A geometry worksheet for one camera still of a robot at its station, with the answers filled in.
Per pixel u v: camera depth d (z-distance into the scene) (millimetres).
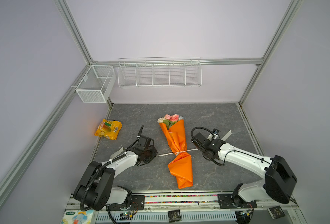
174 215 689
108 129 993
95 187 423
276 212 694
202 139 655
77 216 656
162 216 707
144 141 712
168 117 1028
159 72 972
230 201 738
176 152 877
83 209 390
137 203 735
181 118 1050
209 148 598
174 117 991
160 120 1013
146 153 743
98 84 1019
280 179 418
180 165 793
